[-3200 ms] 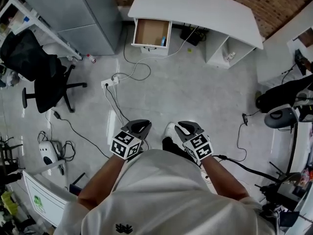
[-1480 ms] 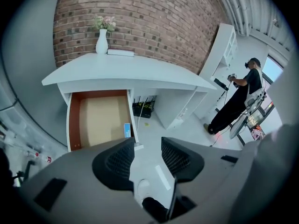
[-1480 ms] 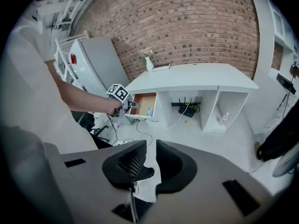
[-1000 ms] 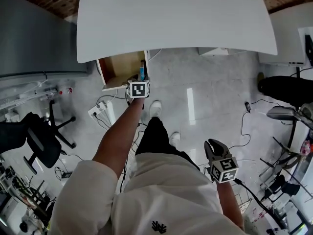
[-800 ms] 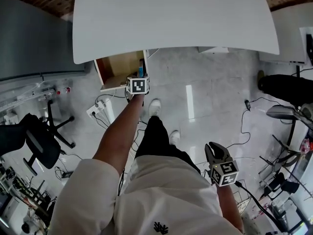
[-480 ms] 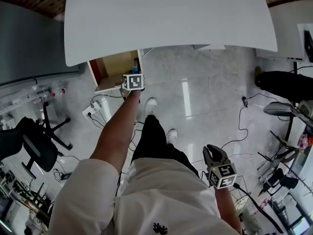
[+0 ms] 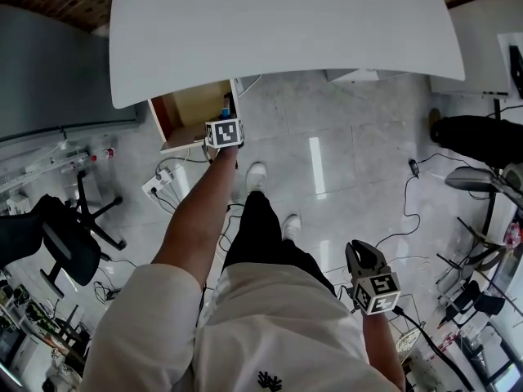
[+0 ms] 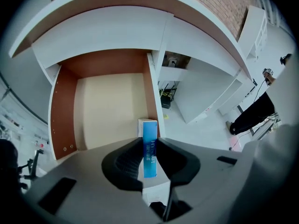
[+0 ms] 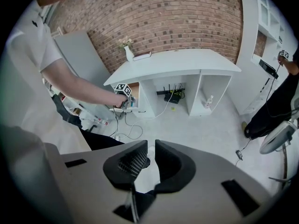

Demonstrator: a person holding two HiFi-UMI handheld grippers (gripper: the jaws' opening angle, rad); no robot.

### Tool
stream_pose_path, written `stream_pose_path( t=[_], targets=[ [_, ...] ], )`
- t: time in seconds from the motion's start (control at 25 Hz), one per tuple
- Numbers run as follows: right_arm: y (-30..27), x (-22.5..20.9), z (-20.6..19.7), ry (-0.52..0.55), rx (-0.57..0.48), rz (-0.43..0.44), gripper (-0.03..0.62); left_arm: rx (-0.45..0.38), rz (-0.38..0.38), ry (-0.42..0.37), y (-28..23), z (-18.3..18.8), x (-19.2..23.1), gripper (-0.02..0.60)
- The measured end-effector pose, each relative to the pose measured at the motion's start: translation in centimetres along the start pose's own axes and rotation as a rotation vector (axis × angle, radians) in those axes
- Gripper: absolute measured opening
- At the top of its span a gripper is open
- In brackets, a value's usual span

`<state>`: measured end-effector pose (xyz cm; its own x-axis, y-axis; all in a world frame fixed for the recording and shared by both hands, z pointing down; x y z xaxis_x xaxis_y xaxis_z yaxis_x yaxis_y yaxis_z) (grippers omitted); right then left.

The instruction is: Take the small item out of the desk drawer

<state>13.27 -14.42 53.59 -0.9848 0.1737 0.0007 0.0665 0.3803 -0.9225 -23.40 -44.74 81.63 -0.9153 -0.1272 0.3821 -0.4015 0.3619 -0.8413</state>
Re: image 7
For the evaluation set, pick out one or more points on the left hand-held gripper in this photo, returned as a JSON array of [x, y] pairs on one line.
[[224, 133]]

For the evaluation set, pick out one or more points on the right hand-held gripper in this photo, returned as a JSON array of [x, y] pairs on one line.
[[378, 292]]

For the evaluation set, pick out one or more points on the white and blue box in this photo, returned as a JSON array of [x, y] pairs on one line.
[[225, 112]]

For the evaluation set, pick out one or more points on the white wooden drawer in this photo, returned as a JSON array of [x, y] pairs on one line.
[[188, 112]]

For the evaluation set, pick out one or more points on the person's right forearm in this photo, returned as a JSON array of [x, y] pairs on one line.
[[380, 349]]

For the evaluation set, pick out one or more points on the person's left forearm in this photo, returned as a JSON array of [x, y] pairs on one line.
[[192, 219]]

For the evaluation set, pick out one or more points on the person's left white shoe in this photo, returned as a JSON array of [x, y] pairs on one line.
[[256, 176]]

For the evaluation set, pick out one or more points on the person's white shoe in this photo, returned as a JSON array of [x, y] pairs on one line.
[[292, 227], [256, 176]]

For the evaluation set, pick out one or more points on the white power strip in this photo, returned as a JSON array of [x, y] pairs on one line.
[[157, 182]]

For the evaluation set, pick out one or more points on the person's black trousers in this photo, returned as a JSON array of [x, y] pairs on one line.
[[257, 235]]

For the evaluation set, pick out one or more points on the person's right white shoe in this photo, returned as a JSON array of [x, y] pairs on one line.
[[292, 227]]

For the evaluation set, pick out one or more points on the red-capped plastic bottle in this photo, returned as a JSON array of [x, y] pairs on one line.
[[107, 153]]

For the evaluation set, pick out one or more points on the person's white shirt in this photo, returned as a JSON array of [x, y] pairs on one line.
[[265, 333]]

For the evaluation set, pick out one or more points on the white desk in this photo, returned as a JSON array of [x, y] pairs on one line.
[[286, 27]]

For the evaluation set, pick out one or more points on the small black power adapter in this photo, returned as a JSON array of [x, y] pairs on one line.
[[414, 166]]

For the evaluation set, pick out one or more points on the grey round stool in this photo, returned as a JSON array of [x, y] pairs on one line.
[[470, 178]]

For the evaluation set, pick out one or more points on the grey metal refrigerator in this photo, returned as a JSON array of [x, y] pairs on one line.
[[61, 76]]

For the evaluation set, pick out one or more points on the white metal shelf rack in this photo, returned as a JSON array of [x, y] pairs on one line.
[[41, 166]]

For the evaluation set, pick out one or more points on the black mesh office chair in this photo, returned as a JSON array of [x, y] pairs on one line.
[[61, 243]]

